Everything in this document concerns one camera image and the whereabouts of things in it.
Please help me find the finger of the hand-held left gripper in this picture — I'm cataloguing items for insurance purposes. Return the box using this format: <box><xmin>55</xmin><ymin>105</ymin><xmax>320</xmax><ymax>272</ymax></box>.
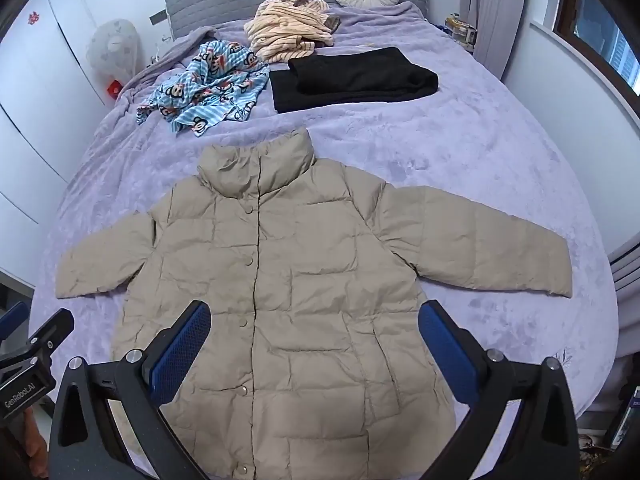
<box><xmin>0</xmin><ymin>302</ymin><xmax>29</xmax><ymax>348</ymax></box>
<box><xmin>25</xmin><ymin>308</ymin><xmax>75</xmax><ymax>361</ymax></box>

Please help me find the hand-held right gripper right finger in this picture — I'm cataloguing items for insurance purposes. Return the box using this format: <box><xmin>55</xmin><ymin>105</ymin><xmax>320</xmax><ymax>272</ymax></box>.
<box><xmin>417</xmin><ymin>300</ymin><xmax>593</xmax><ymax>480</ymax></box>

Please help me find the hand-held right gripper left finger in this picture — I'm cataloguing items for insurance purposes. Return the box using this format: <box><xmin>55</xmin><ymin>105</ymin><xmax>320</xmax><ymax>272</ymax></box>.
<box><xmin>49</xmin><ymin>300</ymin><xmax>211</xmax><ymax>480</ymax></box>

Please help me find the beige puffer jacket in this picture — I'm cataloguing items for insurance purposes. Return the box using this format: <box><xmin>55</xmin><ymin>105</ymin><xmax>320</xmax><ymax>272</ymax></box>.
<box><xmin>56</xmin><ymin>127</ymin><xmax>573</xmax><ymax>480</ymax></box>

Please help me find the person's left hand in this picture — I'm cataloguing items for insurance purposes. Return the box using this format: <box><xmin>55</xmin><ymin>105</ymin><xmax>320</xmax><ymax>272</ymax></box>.
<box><xmin>22</xmin><ymin>410</ymin><xmax>49</xmax><ymax>467</ymax></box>

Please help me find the purple plush blanket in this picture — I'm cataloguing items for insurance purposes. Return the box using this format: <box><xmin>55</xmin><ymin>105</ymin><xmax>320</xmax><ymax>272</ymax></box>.
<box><xmin>30</xmin><ymin>0</ymin><xmax>621</xmax><ymax>480</ymax></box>

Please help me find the white wardrobe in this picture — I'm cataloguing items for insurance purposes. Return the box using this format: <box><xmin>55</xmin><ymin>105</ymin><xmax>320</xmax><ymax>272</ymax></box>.
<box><xmin>0</xmin><ymin>0</ymin><xmax>156</xmax><ymax>286</ymax></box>

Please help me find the blue monkey print pajamas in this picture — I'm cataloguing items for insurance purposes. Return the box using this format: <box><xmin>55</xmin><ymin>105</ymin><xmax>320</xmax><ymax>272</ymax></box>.
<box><xmin>136</xmin><ymin>40</ymin><xmax>271</xmax><ymax>139</ymax></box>

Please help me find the white covered standing fan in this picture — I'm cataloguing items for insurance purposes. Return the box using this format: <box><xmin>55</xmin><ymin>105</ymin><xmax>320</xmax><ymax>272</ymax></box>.
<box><xmin>86</xmin><ymin>18</ymin><xmax>141</xmax><ymax>81</ymax></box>

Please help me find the black folded garment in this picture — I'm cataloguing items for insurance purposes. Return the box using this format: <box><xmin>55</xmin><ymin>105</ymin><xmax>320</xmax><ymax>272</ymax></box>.
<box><xmin>270</xmin><ymin>46</ymin><xmax>440</xmax><ymax>114</ymax></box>

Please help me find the bedside clutter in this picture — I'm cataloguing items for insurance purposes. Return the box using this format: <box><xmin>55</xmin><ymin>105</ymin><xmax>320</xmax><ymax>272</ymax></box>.
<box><xmin>445</xmin><ymin>12</ymin><xmax>478</xmax><ymax>51</ymax></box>

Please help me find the light grey curtain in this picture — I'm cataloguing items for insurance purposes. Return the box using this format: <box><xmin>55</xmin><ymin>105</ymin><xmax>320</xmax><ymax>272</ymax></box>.
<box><xmin>470</xmin><ymin>0</ymin><xmax>571</xmax><ymax>81</ymax></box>

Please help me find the beige striped fleece garment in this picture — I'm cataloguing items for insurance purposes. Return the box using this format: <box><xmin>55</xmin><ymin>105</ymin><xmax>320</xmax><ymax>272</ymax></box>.
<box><xmin>243</xmin><ymin>0</ymin><xmax>342</xmax><ymax>64</ymax></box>

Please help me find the dark framed window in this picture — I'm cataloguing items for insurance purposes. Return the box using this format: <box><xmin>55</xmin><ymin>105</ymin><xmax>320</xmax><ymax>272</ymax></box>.
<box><xmin>552</xmin><ymin>0</ymin><xmax>640</xmax><ymax>96</ymax></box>

